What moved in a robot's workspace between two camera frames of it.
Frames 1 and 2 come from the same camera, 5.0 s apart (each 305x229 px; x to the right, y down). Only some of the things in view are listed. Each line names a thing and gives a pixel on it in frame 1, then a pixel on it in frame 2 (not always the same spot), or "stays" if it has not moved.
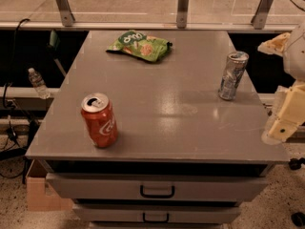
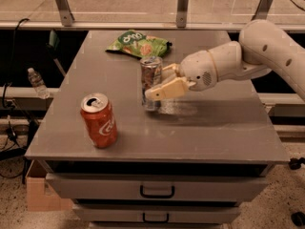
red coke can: [99, 114] stays
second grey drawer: [155, 214] stays
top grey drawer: [156, 187] stays
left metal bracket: [63, 5] stays
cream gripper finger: [288, 116] → [175, 88]
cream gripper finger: [275, 45] → [170, 72]
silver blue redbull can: [236, 62] → [151, 77]
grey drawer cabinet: [183, 157] stays
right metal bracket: [264, 8] stays
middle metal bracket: [182, 8] stays
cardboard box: [38, 197] stays
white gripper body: [295, 56] → [197, 70]
